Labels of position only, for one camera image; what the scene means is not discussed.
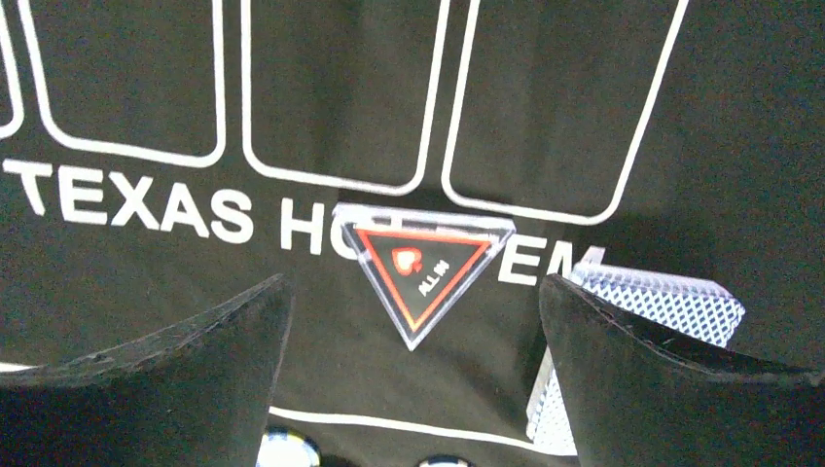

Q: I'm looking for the right gripper clear left finger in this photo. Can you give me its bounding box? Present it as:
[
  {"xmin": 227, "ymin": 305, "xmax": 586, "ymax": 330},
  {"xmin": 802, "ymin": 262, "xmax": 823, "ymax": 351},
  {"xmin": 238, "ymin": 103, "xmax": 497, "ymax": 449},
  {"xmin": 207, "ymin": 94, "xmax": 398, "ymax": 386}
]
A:
[{"xmin": 1, "ymin": 275, "xmax": 294, "ymax": 466}]

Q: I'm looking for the right gripper clear right finger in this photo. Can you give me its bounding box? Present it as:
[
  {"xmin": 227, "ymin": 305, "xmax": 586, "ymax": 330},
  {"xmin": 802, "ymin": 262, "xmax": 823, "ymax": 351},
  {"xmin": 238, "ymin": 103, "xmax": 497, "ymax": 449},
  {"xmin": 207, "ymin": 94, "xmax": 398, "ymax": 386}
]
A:
[{"xmin": 540, "ymin": 274, "xmax": 824, "ymax": 466}]

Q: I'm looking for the green blue chip front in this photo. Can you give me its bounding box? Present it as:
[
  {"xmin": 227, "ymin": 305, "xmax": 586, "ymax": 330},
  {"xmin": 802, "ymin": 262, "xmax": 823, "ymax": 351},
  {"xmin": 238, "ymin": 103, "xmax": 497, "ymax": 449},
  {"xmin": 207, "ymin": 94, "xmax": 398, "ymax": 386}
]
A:
[{"xmin": 256, "ymin": 430, "xmax": 321, "ymax": 467}]

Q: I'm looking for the blue playing card deck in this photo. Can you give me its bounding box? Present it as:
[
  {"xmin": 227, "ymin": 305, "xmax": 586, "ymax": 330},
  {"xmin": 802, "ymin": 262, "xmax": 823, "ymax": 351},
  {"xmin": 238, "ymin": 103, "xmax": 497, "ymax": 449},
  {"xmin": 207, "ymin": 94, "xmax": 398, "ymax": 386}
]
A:
[{"xmin": 526, "ymin": 262, "xmax": 745, "ymax": 456}]

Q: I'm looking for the grey white chip front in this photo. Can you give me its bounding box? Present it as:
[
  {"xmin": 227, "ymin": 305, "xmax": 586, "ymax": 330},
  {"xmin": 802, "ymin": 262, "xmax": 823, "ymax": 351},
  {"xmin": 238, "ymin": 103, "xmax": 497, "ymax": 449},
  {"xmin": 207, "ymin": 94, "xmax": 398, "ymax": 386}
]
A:
[{"xmin": 416, "ymin": 454, "xmax": 474, "ymax": 467}]

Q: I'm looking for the triangular all-in marker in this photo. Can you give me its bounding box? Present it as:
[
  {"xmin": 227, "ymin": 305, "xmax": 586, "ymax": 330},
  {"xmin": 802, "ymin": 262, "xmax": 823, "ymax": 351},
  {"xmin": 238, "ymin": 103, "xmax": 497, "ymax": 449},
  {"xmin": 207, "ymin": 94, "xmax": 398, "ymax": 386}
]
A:
[{"xmin": 333, "ymin": 202, "xmax": 516, "ymax": 351}]

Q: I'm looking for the black poker table mat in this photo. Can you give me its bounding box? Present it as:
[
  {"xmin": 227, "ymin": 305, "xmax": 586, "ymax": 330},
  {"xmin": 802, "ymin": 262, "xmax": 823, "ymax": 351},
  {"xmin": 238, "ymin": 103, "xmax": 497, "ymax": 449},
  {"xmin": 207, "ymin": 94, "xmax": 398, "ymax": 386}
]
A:
[{"xmin": 1, "ymin": 1, "xmax": 824, "ymax": 466}]

